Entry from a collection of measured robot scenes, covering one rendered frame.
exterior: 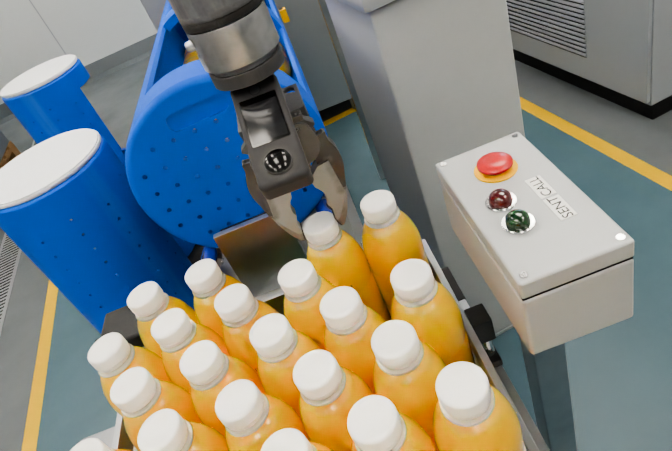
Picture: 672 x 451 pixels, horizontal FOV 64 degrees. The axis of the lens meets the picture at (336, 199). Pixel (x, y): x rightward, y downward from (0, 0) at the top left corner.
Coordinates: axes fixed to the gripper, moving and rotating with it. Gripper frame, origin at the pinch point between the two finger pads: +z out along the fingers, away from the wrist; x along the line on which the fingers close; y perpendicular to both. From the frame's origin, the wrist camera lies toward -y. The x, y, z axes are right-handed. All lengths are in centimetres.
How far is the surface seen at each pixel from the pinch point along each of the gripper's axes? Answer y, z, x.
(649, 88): 125, 93, -130
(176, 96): 18.7, -13.3, 11.3
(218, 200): 18.7, 3.1, 13.5
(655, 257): 61, 109, -87
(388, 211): -1.9, 0.1, -7.6
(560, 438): -10.9, 42.0, -19.0
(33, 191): 52, 5, 54
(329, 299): -11.6, -0.6, 1.0
